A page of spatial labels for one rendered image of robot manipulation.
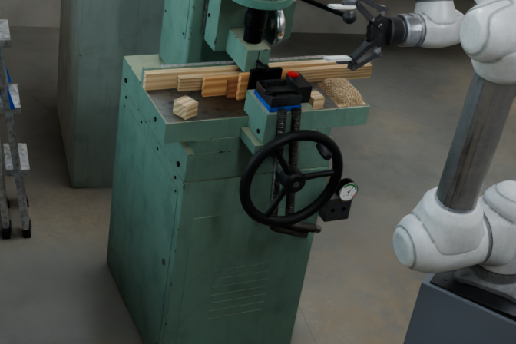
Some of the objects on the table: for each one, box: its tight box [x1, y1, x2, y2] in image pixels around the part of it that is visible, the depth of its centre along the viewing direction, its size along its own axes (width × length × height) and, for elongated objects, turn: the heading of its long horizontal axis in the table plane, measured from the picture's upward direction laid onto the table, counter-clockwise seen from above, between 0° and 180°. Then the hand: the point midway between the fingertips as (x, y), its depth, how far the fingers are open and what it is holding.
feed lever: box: [293, 0, 356, 25], centre depth 257 cm, size 5×32×36 cm
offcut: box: [173, 95, 199, 120], centre depth 247 cm, size 4×5×4 cm
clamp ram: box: [247, 67, 283, 90], centre depth 256 cm, size 9×8×9 cm
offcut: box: [309, 91, 325, 109], centre depth 262 cm, size 4×4×3 cm
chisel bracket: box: [226, 28, 270, 73], centre depth 264 cm, size 7×14×8 cm, turn 10°
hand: (331, 33), depth 248 cm, fingers open, 13 cm apart
